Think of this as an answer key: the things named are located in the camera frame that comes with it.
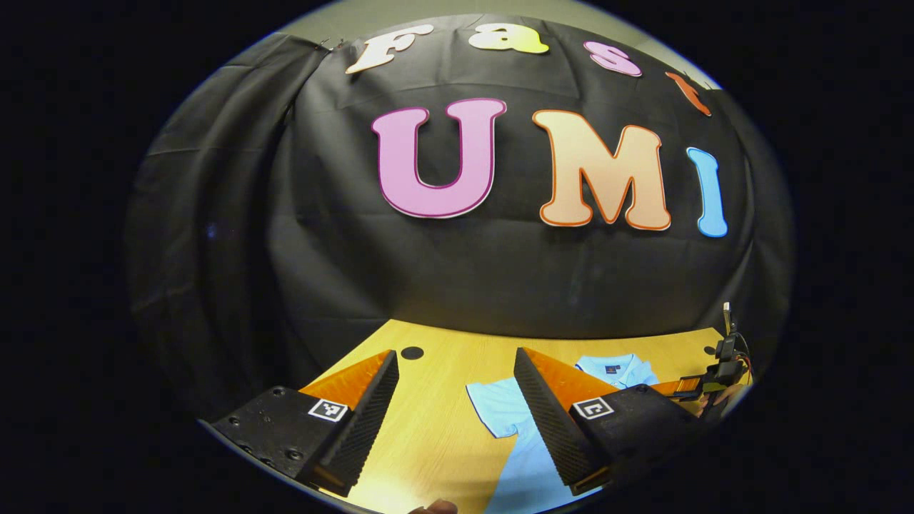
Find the black backdrop cloth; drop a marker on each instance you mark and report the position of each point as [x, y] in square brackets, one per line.
[457, 271]

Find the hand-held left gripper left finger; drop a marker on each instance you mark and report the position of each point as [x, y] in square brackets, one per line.
[368, 428]

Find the light blue T-shirt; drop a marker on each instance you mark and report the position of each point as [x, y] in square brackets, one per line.
[510, 407]

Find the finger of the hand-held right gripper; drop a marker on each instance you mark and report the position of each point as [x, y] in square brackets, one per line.
[682, 387]

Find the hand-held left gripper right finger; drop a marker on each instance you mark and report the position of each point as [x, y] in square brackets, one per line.
[550, 428]

